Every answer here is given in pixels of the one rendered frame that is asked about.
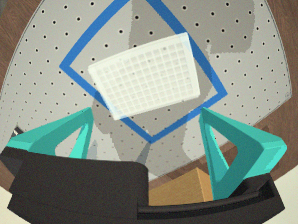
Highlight grey flat base plate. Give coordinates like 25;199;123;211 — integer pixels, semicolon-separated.
0;0;292;181

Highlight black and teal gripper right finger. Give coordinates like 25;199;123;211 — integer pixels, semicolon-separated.
199;107;287;200

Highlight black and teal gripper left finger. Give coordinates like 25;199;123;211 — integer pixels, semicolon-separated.
5;107;94;159

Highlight blue tape outline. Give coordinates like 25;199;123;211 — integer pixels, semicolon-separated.
59;0;228;144

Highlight white well plate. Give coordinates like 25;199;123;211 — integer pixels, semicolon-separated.
88;32;200;120

